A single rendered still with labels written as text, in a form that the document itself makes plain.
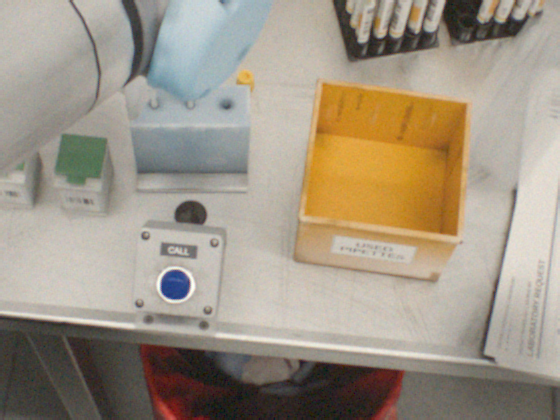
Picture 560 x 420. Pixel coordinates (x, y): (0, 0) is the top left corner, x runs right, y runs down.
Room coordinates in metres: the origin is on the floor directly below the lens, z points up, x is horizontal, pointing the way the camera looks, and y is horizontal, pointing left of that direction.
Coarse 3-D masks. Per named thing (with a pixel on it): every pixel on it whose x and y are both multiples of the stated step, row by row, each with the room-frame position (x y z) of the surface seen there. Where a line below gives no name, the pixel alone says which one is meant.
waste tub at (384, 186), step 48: (336, 96) 0.48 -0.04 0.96; (384, 96) 0.48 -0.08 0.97; (432, 96) 0.48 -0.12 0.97; (336, 144) 0.47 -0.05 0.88; (384, 144) 0.47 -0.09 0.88; (432, 144) 0.47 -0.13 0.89; (336, 192) 0.42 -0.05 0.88; (384, 192) 0.42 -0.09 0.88; (432, 192) 0.43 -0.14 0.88; (336, 240) 0.35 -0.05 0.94; (384, 240) 0.35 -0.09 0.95; (432, 240) 0.35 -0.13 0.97
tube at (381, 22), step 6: (384, 0) 0.58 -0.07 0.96; (390, 0) 0.58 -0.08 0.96; (378, 6) 0.58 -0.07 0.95; (384, 6) 0.58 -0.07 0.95; (390, 6) 0.58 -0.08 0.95; (378, 12) 0.58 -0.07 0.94; (384, 12) 0.58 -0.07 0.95; (390, 12) 0.58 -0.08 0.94; (378, 18) 0.58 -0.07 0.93; (384, 18) 0.58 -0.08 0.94; (378, 24) 0.58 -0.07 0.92; (384, 24) 0.58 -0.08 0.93; (372, 30) 0.58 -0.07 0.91; (378, 30) 0.58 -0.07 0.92; (384, 30) 0.58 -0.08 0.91; (372, 36) 0.58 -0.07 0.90; (378, 36) 0.57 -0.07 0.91; (384, 36) 0.58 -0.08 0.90
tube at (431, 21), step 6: (432, 0) 0.59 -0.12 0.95; (438, 0) 0.59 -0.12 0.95; (444, 0) 0.59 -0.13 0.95; (432, 6) 0.59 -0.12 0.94; (438, 6) 0.59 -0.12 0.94; (426, 12) 0.60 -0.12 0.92; (432, 12) 0.59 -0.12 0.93; (438, 12) 0.59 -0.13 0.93; (426, 18) 0.59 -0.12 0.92; (432, 18) 0.59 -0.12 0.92; (438, 18) 0.59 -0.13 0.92; (426, 24) 0.59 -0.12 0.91; (432, 24) 0.59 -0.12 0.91; (426, 30) 0.59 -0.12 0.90; (432, 30) 0.59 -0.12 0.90
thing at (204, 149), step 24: (168, 96) 0.45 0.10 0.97; (216, 96) 0.45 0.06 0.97; (240, 96) 0.45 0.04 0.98; (144, 120) 0.42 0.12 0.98; (168, 120) 0.42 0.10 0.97; (192, 120) 0.43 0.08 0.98; (216, 120) 0.43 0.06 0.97; (240, 120) 0.43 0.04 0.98; (144, 144) 0.41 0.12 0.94; (168, 144) 0.42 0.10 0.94; (192, 144) 0.42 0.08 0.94; (216, 144) 0.42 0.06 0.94; (240, 144) 0.42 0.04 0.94; (144, 168) 0.41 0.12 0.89; (168, 168) 0.42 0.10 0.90; (192, 168) 0.42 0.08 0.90; (216, 168) 0.42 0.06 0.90; (240, 168) 0.43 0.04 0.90
